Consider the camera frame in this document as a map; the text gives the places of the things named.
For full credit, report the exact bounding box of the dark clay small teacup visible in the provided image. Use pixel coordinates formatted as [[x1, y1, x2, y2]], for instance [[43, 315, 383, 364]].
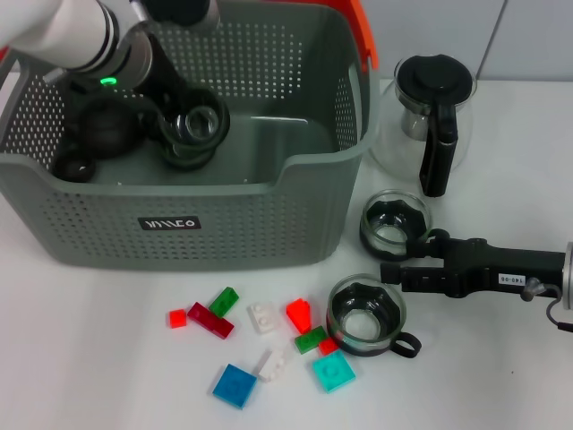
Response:
[[52, 151, 97, 184]]

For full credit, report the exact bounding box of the right arm cable with plug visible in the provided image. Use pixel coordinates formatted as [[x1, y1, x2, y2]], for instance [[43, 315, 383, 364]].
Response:
[[523, 277, 573, 333]]

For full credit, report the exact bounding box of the glass teacup with black holder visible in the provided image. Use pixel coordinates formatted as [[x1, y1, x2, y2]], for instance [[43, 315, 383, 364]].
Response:
[[359, 188, 434, 262], [154, 87, 232, 156], [325, 272, 423, 359], [151, 127, 218, 170]]

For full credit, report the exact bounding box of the orange bin handle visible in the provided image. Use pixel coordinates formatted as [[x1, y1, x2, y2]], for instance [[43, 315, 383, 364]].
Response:
[[0, 0, 381, 71]]

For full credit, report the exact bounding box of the grey perforated storage bin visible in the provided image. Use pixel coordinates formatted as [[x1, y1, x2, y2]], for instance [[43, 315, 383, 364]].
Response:
[[0, 2, 376, 274]]

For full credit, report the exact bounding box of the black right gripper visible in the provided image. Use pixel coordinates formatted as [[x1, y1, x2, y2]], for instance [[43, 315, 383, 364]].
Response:
[[380, 228, 569, 300]]

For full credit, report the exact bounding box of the red sloped brick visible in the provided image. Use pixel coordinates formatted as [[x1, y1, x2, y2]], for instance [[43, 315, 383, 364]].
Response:
[[285, 298, 317, 335]]

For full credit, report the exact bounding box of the teal square plate brick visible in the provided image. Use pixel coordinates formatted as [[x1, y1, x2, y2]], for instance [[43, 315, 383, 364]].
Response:
[[311, 349, 357, 394]]

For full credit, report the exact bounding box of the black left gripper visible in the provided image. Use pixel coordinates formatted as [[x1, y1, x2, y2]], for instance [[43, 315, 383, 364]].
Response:
[[133, 34, 203, 136]]

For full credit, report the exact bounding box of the dark clay teapot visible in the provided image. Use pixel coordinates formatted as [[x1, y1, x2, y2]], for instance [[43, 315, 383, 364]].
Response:
[[66, 96, 149, 160]]

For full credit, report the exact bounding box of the white two-stud brick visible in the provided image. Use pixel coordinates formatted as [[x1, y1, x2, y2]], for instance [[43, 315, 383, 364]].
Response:
[[246, 302, 279, 335]]

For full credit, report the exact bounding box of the green brick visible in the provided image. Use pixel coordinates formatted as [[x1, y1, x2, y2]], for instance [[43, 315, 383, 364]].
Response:
[[208, 286, 240, 318], [294, 325, 329, 355]]

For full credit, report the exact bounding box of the blue square plate brick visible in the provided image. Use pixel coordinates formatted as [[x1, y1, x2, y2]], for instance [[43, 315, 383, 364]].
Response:
[[211, 363, 259, 409]]

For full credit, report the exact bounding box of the left wrist camera housing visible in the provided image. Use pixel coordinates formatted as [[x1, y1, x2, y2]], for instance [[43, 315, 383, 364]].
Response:
[[141, 0, 221, 31]]

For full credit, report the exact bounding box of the dark red long brick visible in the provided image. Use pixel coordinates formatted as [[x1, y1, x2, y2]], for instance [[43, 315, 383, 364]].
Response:
[[186, 302, 235, 340]]

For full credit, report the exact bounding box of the glass pot with black lid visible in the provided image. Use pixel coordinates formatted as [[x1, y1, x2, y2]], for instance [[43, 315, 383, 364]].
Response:
[[369, 53, 478, 198]]

